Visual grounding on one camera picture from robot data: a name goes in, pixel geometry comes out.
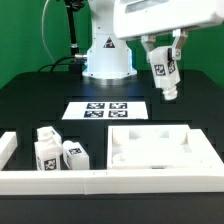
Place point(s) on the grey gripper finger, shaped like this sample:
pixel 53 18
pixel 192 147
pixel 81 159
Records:
pixel 180 38
pixel 146 45

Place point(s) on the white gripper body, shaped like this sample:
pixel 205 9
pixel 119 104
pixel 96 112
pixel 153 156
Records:
pixel 135 18

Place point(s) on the white U-shaped obstacle fence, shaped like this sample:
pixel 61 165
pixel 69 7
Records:
pixel 171 180

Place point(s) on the white sheet with tags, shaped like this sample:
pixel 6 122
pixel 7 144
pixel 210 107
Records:
pixel 105 110

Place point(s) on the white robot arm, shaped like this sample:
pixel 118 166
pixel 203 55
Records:
pixel 109 57

